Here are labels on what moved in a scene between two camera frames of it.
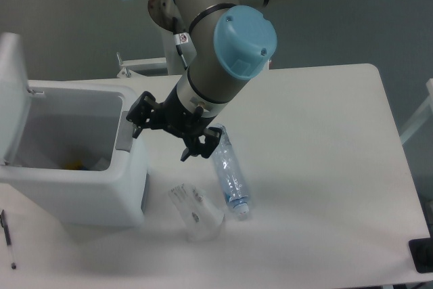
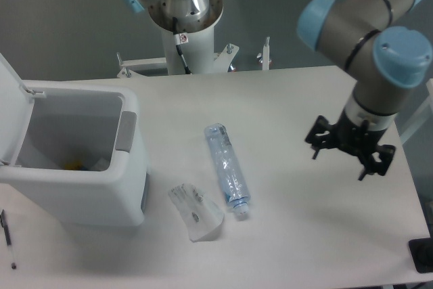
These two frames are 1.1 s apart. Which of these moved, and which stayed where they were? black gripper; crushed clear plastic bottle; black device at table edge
Moved: black gripper
Stayed: black device at table edge; crushed clear plastic bottle
